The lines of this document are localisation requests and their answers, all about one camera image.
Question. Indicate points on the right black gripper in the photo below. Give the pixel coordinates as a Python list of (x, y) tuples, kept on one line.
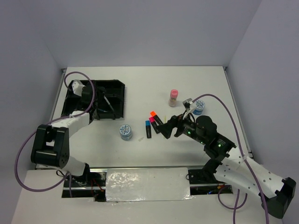
[(175, 121)]

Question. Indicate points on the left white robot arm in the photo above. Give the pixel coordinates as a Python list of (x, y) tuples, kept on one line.
[(52, 142)]

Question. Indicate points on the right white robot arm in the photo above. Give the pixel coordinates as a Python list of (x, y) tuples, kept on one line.
[(227, 164)]

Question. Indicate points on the pink capped small bottle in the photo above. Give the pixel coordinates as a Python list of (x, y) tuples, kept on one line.
[(173, 98)]

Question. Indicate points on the orange highlighter marker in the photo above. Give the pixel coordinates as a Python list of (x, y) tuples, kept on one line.
[(156, 118)]

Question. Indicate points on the pink highlighter marker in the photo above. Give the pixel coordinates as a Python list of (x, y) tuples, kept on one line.
[(154, 125)]

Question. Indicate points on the blue highlighter marker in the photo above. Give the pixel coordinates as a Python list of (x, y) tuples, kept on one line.
[(148, 129)]

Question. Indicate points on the blue patterned round tin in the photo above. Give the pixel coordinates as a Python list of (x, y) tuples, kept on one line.
[(125, 132)]

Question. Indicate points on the silver foil covered panel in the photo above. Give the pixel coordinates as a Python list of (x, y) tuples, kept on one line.
[(147, 184)]

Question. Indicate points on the black compartment organizer tray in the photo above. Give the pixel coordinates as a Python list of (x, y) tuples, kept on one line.
[(114, 90)]

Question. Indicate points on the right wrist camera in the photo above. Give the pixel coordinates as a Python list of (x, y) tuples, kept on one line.
[(187, 104)]

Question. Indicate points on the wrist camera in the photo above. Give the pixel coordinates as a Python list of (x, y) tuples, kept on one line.
[(77, 87), (187, 104)]

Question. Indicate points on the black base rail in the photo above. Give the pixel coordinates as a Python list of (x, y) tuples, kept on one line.
[(96, 188)]

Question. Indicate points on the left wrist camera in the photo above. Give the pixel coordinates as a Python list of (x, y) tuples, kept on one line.
[(77, 87)]

